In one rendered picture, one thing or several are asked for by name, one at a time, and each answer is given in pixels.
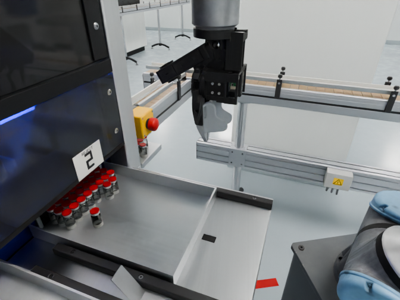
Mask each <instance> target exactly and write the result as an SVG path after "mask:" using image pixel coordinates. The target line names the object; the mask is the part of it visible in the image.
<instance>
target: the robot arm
mask: <svg viewBox="0 0 400 300"><path fill-rule="evenodd" d="M191 8H192V24H193V25H194V26H195V27H193V36H194V37H195V38H198V39H205V43H203V44H202V45H200V46H199V47H197V48H195V49H194V50H192V51H190V52H188V53H187V54H185V55H184V56H182V57H180V58H179V59H177V60H175V61H173V60H171V61H170V62H166V63H164V65H163V66H161V67H160V70H158V71H157V72H156V74H157V76H158V78H159V80H160V81H161V83H162V84H164V83H167V82H168V83H170V82H173V81H176V80H177V78H179V77H180V76H181V74H182V73H184V72H185V71H188V70H189V69H191V68H192V67H193V69H194V72H193V74H192V84H191V91H192V113H193V119H194V122H195V124H196V128H197V129H198V132H199V134H200V135H201V137H202V139H203V140H204V142H207V141H208V139H209V135H210V132H223V131H225V130H227V127H228V125H227V124H229V123H230V122H231V121H232V115H231V113H229V112H227V111H226V110H224V109H223V108H222V103H224V104H232V105H237V101H238V97H241V95H242V92H245V82H246V67H247V64H244V63H243V62H244V54H245V40H246V39H247V38H248V29H237V27H235V26H237V25H238V24H239V10H240V0H191ZM218 43H219V45H218ZM243 75H244V76H243ZM333 271H334V275H335V279H336V281H337V295H338V297H339V300H400V191H396V190H384V191H381V192H378V193H376V194H375V195H374V197H373V199H372V201H370V202H369V208H368V210H367V212H366V214H365V217H364V219H363V221H362V223H361V226H360V229H359V231H358V233H357V235H356V237H355V240H354V242H353V243H352V244H351V245H349V246H348V247H347V248H346V249H344V250H343V251H342V252H341V253H340V254H339V255H338V256H337V259H336V261H335V264H334V268H333Z"/></svg>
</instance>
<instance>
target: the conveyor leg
mask: <svg viewBox="0 0 400 300"><path fill-rule="evenodd" d="M237 102H238V108H237V122H236V137H235V147H236V148H239V149H240V148H243V145H244V138H245V126H246V114H247V107H248V104H250V103H247V102H239V101H237ZM241 169H242V168H240V167H234V166H233V176H232V189H233V190H238V191H239V187H240V175H241Z"/></svg>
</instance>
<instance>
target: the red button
mask: <svg viewBox="0 0 400 300"><path fill-rule="evenodd" d="M158 126H159V121H158V119H157V118H153V117H151V118H150V119H149V121H148V129H149V130H150V131H153V132H154V131H156V130H157V129H158Z"/></svg>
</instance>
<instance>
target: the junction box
mask: <svg viewBox="0 0 400 300"><path fill-rule="evenodd" d="M353 178H354V177H353V172H350V171H344V170H338V169H334V168H328V167H327V170H326V173H325V176H324V179H323V186H325V187H328V188H334V189H339V190H345V191H349V188H350V186H351V183H352V181H353Z"/></svg>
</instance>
